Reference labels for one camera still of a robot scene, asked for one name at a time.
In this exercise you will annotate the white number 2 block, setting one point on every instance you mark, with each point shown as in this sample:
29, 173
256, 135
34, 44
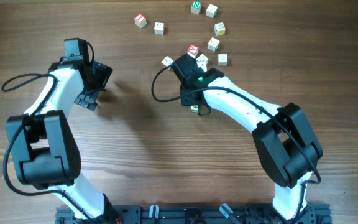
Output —
159, 28

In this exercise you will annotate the plain white wooden block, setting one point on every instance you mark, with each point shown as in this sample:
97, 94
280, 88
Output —
211, 11

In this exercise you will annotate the blue edged picture block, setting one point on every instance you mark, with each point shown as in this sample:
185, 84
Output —
202, 58

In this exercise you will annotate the red A letter block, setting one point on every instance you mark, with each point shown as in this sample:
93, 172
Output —
193, 50

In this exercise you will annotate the plain beige wooden block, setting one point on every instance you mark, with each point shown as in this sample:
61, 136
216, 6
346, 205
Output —
222, 59

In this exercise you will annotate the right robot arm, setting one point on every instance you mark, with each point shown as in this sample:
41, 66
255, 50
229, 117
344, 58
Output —
287, 147

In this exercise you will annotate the green N letter block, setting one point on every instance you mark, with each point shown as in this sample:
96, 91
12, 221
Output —
195, 7

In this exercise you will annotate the white block behind finger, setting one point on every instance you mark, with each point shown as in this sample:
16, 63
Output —
213, 44

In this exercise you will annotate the red O letter block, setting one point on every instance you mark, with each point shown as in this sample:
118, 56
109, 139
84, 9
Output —
166, 62

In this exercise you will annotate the red I letter block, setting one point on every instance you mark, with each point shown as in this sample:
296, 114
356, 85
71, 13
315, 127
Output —
140, 20

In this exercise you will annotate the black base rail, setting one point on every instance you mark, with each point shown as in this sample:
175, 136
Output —
253, 213

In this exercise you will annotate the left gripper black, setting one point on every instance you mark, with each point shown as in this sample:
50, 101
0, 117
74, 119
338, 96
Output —
96, 86

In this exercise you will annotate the yellow edged wooden block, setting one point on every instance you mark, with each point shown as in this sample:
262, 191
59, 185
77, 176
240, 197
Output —
219, 29

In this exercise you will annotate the green brown circle block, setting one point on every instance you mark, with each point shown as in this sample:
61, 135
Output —
194, 109

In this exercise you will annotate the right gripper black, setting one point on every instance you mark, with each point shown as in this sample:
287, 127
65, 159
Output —
188, 101

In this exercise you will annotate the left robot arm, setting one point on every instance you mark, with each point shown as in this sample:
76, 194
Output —
42, 156

